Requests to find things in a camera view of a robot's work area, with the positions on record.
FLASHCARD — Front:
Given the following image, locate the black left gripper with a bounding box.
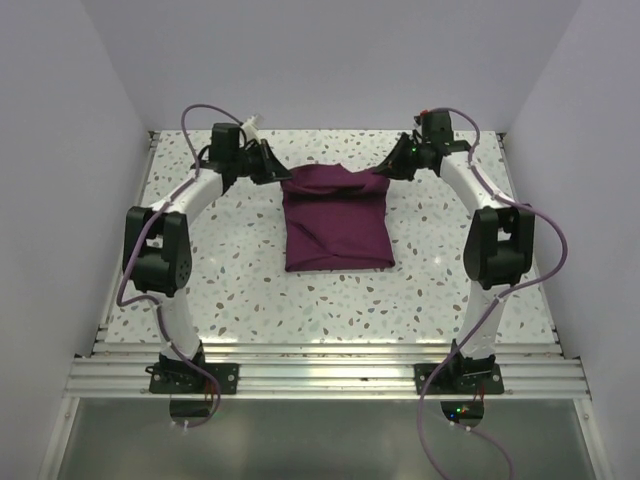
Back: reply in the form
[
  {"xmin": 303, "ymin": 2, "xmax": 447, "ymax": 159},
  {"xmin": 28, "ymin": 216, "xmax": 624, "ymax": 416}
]
[{"xmin": 231, "ymin": 139, "xmax": 292, "ymax": 186}]

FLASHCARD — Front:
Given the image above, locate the purple cloth mat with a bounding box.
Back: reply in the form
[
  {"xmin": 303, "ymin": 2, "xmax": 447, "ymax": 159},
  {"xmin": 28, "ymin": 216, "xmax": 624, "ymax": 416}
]
[{"xmin": 281, "ymin": 164, "xmax": 395, "ymax": 273}]

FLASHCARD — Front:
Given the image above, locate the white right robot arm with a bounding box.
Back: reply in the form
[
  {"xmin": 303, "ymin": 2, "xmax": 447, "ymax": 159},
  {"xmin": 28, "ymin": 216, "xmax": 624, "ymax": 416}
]
[{"xmin": 374, "ymin": 133, "xmax": 535, "ymax": 393}]

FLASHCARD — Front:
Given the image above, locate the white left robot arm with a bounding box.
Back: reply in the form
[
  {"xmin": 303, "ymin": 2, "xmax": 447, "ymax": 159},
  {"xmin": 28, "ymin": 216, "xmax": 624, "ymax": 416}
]
[{"xmin": 116, "ymin": 139, "xmax": 291, "ymax": 393}]

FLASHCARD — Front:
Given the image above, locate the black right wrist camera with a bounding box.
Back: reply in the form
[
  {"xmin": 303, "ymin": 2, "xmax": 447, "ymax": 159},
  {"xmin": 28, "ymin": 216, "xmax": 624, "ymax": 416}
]
[{"xmin": 413, "ymin": 110, "xmax": 454, "ymax": 144}]

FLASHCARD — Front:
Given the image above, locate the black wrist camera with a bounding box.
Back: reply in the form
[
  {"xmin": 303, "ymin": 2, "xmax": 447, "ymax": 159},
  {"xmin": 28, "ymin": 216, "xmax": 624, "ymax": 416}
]
[
  {"xmin": 413, "ymin": 110, "xmax": 454, "ymax": 144},
  {"xmin": 207, "ymin": 114, "xmax": 263, "ymax": 166}
]

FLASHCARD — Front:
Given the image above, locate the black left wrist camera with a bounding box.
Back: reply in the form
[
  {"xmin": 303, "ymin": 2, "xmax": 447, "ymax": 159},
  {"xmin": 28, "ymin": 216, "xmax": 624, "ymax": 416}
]
[{"xmin": 207, "ymin": 114, "xmax": 263, "ymax": 166}]

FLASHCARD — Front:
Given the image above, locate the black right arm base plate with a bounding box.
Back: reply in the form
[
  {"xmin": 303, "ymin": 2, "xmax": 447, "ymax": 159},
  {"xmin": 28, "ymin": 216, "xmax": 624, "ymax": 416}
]
[{"xmin": 426, "ymin": 355, "xmax": 505, "ymax": 395}]

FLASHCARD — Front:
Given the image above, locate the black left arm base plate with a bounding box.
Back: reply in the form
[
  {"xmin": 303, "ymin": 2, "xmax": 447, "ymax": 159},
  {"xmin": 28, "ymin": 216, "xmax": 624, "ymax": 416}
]
[{"xmin": 145, "ymin": 362, "xmax": 240, "ymax": 395}]

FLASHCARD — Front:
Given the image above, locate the aluminium table edge rail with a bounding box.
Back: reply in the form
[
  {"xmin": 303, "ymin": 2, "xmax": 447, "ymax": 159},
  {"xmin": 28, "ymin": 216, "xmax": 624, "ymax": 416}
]
[{"xmin": 63, "ymin": 342, "xmax": 590, "ymax": 400}]

